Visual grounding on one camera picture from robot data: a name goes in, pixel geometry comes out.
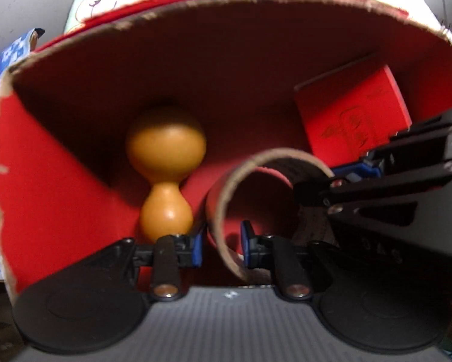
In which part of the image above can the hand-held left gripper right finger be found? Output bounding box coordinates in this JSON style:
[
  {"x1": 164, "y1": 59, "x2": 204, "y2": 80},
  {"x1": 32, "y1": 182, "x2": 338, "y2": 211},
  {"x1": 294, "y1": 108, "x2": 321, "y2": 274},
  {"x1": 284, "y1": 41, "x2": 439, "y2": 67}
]
[{"x1": 240, "y1": 221, "x2": 334, "y2": 301}]

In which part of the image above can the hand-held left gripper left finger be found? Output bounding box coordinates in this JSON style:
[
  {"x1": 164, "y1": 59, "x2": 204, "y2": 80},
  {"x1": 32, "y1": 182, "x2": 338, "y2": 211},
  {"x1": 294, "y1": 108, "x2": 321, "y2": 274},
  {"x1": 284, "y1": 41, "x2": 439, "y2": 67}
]
[{"x1": 86, "y1": 228, "x2": 206, "y2": 302}]

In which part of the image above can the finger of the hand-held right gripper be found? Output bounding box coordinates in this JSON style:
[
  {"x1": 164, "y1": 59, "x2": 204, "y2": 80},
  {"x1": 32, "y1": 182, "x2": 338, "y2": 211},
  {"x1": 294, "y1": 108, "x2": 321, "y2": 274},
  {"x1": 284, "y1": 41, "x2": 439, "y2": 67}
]
[
  {"x1": 331, "y1": 103, "x2": 452, "y2": 179},
  {"x1": 293, "y1": 160, "x2": 452, "y2": 208}
]

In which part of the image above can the brown cardboard tape roll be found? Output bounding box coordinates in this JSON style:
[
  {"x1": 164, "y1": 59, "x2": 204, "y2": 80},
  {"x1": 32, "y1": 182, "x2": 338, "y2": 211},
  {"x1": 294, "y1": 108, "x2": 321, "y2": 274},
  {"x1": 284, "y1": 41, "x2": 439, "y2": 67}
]
[{"x1": 205, "y1": 148, "x2": 336, "y2": 285}]

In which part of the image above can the small red gift box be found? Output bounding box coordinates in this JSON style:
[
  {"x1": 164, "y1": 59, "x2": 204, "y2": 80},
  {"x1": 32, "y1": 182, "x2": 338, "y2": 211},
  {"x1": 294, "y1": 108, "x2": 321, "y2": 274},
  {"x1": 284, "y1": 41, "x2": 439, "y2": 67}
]
[{"x1": 294, "y1": 64, "x2": 413, "y2": 159}]

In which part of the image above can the large red cardboard box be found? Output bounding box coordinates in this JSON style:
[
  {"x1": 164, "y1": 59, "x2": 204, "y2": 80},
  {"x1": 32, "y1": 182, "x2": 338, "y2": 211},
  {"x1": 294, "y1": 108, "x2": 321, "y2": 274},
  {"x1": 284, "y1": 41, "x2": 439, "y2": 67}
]
[{"x1": 0, "y1": 0, "x2": 452, "y2": 306}]

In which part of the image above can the orange wooden gourd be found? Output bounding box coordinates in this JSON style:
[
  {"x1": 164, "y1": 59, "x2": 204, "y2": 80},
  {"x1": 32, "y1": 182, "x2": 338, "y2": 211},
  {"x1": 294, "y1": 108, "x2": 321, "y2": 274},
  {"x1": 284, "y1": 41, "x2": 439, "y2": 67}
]
[{"x1": 126, "y1": 107, "x2": 207, "y2": 243}]

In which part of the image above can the blue white patterned bag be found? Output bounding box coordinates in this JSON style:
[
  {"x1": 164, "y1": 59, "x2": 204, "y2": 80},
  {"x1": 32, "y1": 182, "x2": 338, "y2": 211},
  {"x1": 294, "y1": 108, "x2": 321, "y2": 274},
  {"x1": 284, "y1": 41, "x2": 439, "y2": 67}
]
[{"x1": 0, "y1": 28, "x2": 46, "y2": 272}]

